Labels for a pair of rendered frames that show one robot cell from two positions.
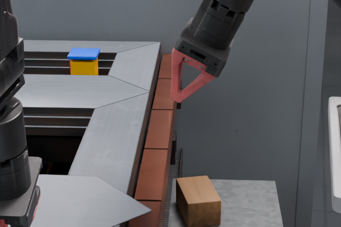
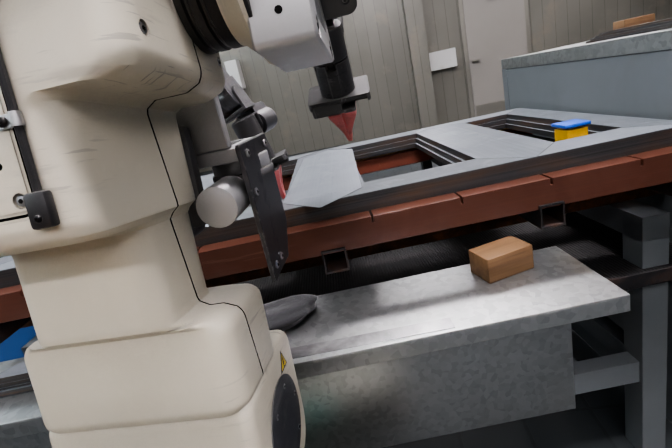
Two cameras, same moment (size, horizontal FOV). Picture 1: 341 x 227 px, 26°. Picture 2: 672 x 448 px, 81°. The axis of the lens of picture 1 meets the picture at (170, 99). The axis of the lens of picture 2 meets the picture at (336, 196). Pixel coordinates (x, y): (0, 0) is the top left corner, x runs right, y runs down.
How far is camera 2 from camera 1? 1.15 m
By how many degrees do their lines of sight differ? 83
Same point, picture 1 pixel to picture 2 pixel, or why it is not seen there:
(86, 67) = (562, 135)
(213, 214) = (484, 270)
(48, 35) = (616, 111)
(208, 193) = (495, 252)
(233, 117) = not seen: outside the picture
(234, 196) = (555, 279)
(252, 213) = (530, 295)
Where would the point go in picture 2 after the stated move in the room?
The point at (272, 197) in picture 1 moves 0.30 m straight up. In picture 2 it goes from (581, 300) to (572, 112)
